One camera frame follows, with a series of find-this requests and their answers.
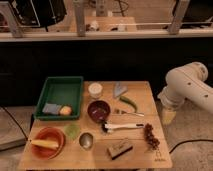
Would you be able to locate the green plastic tray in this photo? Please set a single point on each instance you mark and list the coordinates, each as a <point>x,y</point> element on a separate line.
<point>62,91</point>

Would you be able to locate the small metal cup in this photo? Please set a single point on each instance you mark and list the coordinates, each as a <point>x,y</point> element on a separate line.
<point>86,140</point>

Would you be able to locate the blue grey sponge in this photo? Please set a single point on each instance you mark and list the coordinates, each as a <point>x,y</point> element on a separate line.
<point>51,109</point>

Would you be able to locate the yellow orange fruit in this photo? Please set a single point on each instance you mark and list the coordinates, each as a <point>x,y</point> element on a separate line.
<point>65,111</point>

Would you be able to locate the bunch of dark grapes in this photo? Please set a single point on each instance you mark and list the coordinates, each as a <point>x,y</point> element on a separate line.
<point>149,137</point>

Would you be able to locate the white paper cup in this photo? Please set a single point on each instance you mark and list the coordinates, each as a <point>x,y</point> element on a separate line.
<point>95,90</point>

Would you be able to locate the green chili pepper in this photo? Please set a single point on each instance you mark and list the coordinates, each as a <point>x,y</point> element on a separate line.
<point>128,101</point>

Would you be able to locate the yellow corn cob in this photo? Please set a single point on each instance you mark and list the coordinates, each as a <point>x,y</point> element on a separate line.
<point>46,143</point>

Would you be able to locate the grey cloth piece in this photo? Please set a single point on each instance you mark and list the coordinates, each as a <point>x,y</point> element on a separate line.
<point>119,89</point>

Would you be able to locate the metal frame rail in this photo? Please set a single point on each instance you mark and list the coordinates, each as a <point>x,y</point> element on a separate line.
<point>56,20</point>

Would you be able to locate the dark red bowl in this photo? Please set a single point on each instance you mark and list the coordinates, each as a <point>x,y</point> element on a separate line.
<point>98,111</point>

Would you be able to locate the grey floor mat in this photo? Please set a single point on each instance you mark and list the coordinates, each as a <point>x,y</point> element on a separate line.
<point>13,125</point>

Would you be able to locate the orange plastic bowl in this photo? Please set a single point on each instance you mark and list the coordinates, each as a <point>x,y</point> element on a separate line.
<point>48,133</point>

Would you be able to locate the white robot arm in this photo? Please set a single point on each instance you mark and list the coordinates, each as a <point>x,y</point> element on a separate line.
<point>185,82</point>

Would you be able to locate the metal fork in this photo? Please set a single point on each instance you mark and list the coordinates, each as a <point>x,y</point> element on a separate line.
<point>118,111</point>

